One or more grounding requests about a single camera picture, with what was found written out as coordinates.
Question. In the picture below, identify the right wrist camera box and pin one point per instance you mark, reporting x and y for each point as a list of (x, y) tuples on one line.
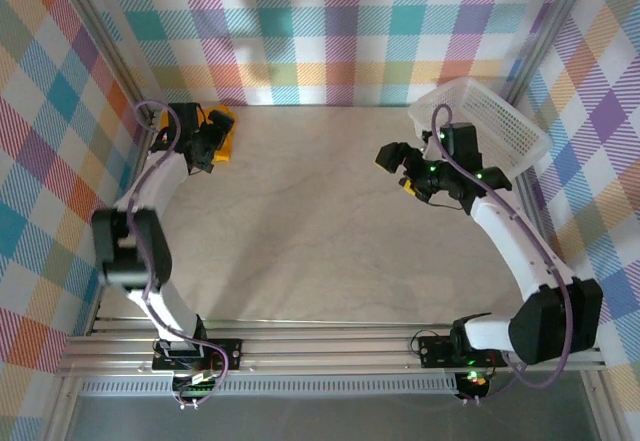
[(423, 148)]

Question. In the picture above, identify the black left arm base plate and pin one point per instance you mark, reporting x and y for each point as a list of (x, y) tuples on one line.
[(232, 348)]

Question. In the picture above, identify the aluminium frame post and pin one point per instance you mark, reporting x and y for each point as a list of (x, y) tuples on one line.
[(100, 36), (545, 36)]

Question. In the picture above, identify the yellow t-shirt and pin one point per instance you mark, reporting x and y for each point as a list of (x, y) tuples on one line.
[(226, 148)]

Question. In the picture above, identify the white plastic basket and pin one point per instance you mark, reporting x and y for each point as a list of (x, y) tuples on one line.
[(500, 116)]

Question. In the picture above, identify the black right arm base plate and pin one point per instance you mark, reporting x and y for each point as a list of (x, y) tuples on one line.
[(435, 351)]

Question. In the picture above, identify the aluminium mounting rail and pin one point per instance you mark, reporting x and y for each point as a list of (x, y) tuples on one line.
[(325, 351)]

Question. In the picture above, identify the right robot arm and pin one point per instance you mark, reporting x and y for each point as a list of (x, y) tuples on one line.
[(500, 241)]

